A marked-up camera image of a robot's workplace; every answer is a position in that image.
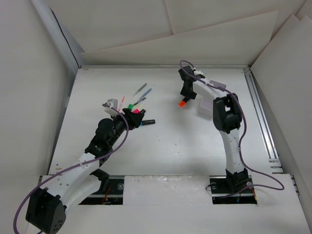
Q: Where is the orange cap highlighter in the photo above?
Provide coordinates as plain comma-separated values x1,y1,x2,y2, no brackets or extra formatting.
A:
178,97,190,108

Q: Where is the blue cap highlighter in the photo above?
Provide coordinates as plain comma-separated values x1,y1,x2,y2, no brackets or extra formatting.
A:
140,119,156,126

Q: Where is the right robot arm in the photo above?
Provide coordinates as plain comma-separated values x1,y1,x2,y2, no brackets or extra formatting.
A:
178,66,253,198

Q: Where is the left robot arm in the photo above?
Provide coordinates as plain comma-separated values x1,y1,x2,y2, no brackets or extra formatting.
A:
25,104,146,234

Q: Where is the white compartment organizer box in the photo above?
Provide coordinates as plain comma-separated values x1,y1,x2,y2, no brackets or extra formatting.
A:
193,79,226,118

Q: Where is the black gel pen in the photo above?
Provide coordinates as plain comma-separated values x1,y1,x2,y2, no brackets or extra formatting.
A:
133,97,146,106

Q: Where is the pink clear pen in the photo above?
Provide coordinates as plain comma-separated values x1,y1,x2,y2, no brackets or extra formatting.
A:
118,96,125,111

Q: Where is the light blue pen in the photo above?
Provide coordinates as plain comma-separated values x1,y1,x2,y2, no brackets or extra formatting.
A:
138,88,152,100

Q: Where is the grey green pen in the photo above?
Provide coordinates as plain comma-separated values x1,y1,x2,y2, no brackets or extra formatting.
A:
133,83,147,97

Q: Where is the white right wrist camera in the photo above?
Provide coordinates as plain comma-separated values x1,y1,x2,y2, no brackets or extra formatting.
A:
193,69,205,78

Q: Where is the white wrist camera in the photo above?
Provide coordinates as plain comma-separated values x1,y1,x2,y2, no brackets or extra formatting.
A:
193,69,205,78
102,98,118,116

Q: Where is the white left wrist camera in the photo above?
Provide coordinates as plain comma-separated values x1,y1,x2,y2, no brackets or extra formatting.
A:
102,98,118,116

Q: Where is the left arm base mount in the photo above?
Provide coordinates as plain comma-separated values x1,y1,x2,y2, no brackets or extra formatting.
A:
80,176,124,205

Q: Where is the aluminium rail right side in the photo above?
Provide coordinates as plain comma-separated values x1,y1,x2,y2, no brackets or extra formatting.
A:
243,67,284,174

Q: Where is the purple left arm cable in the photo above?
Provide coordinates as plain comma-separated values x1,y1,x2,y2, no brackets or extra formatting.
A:
14,103,129,234

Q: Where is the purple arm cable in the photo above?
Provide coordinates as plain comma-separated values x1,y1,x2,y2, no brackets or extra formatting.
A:
14,103,129,234
179,60,285,195

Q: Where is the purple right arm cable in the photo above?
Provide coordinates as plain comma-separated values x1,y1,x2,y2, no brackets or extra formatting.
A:
179,60,285,195

